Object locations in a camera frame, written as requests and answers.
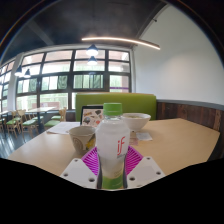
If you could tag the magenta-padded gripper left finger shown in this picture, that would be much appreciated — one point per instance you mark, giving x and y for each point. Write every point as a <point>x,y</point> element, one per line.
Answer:
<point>77,171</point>

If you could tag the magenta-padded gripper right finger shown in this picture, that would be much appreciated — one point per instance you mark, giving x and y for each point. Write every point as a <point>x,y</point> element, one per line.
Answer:
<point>144,170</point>

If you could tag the green-capped clear drink bottle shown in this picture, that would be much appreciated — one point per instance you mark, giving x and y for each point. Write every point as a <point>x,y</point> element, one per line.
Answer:
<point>112,146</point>

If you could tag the beige paper cup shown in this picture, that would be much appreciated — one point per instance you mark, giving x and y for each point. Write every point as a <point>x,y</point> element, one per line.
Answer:
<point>81,138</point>

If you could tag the white paper sheet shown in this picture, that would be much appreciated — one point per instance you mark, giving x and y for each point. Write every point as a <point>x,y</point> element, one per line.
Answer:
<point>62,127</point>

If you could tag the white ceramic bowl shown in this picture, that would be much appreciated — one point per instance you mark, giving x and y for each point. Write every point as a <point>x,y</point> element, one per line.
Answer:
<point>136,120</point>

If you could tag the black laptop with stickers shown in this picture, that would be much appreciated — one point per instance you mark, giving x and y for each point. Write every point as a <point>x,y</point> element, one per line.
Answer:
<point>90,116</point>

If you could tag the green upholstered bench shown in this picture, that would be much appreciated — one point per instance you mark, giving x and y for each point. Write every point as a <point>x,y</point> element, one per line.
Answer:
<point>133,105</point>

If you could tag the wooden dining table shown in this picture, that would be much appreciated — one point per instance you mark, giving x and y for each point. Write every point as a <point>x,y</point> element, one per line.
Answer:
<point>40,110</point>

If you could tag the group of wooden green-seated chairs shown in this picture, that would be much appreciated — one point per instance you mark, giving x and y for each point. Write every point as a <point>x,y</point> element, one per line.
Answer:
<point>20,122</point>

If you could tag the group of pendant lamps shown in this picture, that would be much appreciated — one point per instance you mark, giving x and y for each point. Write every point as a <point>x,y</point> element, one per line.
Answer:
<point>92,51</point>

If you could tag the long linear ceiling light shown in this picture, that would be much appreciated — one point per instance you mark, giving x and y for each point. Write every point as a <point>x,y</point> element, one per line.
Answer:
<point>123,40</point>

